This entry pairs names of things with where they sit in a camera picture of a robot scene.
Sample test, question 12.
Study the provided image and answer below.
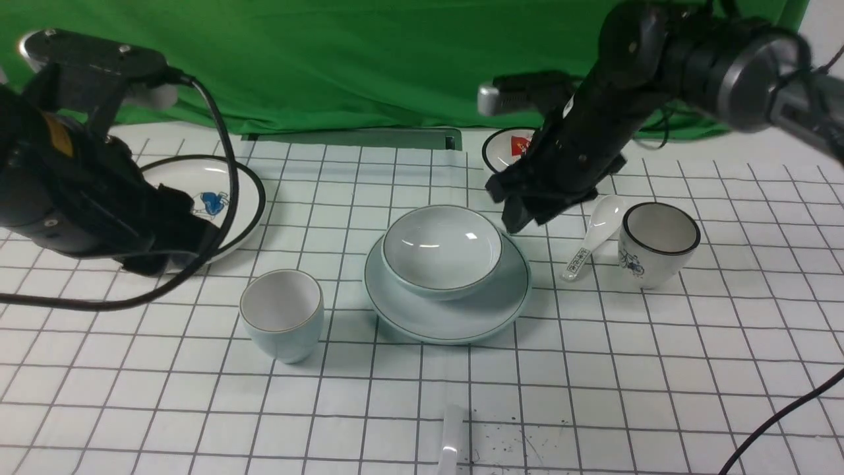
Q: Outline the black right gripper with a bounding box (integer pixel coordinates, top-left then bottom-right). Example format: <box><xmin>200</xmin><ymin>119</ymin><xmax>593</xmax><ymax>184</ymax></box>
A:
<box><xmin>486</xmin><ymin>66</ymin><xmax>650</xmax><ymax>234</ymax></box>

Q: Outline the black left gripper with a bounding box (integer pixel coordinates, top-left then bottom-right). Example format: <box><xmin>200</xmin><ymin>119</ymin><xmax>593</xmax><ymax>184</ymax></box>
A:
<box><xmin>40</xmin><ymin>114</ymin><xmax>222</xmax><ymax>276</ymax></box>

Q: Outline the pale blue ceramic bowl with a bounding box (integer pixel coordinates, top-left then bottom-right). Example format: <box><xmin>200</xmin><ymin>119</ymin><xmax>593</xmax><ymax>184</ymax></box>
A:
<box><xmin>380</xmin><ymin>205</ymin><xmax>504</xmax><ymax>301</ymax></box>

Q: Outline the pale blue ceramic cup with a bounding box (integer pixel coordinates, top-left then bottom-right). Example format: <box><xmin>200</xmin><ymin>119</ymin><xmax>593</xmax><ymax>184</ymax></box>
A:
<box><xmin>240</xmin><ymin>269</ymin><xmax>325</xmax><ymax>364</ymax></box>

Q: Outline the pale blue ceramic spoon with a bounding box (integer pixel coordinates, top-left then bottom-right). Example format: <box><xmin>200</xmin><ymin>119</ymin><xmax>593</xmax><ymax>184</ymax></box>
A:
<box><xmin>435</xmin><ymin>404</ymin><xmax>466</xmax><ymax>475</ymax></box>

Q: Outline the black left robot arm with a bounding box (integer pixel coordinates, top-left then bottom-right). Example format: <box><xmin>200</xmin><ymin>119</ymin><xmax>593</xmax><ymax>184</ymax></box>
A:
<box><xmin>1</xmin><ymin>86</ymin><xmax>220</xmax><ymax>276</ymax></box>

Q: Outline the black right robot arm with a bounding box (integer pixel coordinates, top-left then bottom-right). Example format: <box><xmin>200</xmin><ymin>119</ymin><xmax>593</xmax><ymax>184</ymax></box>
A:
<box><xmin>477</xmin><ymin>1</ymin><xmax>842</xmax><ymax>234</ymax></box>

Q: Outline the white bowl with red picture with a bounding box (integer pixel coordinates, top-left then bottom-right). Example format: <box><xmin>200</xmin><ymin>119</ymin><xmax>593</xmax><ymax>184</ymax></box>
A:
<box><xmin>481</xmin><ymin>127</ymin><xmax>537</xmax><ymax>174</ymax></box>

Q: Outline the white plate with cartoon figures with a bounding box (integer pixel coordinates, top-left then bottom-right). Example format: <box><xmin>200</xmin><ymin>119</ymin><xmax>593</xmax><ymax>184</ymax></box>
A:
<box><xmin>140</xmin><ymin>154</ymin><xmax>266</xmax><ymax>263</ymax></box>

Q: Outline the pale blue ceramic plate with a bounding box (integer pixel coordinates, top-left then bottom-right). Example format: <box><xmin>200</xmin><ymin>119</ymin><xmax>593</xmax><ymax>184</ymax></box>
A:
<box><xmin>363</xmin><ymin>235</ymin><xmax>533</xmax><ymax>345</ymax></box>

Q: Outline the white cup with black rim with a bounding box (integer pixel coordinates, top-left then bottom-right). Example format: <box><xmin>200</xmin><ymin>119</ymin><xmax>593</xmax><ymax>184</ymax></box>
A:
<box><xmin>618</xmin><ymin>202</ymin><xmax>702</xmax><ymax>289</ymax></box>

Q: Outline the green backdrop cloth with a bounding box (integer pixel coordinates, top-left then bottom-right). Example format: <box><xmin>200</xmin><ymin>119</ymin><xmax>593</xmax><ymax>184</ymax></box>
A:
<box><xmin>0</xmin><ymin>0</ymin><xmax>810</xmax><ymax>142</ymax></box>

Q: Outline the white grid tablecloth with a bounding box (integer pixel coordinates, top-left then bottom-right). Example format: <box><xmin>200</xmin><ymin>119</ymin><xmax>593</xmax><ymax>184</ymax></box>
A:
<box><xmin>2</xmin><ymin>136</ymin><xmax>842</xmax><ymax>474</ymax></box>

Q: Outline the white spoon with printed handle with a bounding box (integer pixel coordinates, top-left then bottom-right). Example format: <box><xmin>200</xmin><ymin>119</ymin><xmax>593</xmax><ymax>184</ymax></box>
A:
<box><xmin>561</xmin><ymin>195</ymin><xmax>629</xmax><ymax>282</ymax></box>

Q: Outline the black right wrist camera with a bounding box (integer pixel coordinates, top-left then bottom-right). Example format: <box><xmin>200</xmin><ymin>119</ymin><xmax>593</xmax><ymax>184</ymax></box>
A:
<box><xmin>477</xmin><ymin>70</ymin><xmax>582</xmax><ymax>117</ymax></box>

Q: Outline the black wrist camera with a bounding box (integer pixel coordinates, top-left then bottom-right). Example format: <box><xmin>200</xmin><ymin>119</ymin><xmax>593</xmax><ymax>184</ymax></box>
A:
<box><xmin>18</xmin><ymin>29</ymin><xmax>181</xmax><ymax>138</ymax></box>
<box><xmin>477</xmin><ymin>70</ymin><xmax>582</xmax><ymax>117</ymax></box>

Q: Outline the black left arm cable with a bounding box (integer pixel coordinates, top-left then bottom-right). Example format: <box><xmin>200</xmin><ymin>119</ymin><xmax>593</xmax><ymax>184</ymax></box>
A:
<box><xmin>0</xmin><ymin>69</ymin><xmax>241</xmax><ymax>312</ymax></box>

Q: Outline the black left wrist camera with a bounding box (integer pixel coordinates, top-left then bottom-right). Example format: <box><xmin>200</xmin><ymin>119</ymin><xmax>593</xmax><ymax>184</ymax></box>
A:
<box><xmin>18</xmin><ymin>29</ymin><xmax>181</xmax><ymax>138</ymax></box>

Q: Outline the black cable at corner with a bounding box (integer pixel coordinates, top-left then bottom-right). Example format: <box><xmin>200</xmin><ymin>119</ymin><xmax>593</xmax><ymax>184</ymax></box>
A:
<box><xmin>717</xmin><ymin>366</ymin><xmax>844</xmax><ymax>475</ymax></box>

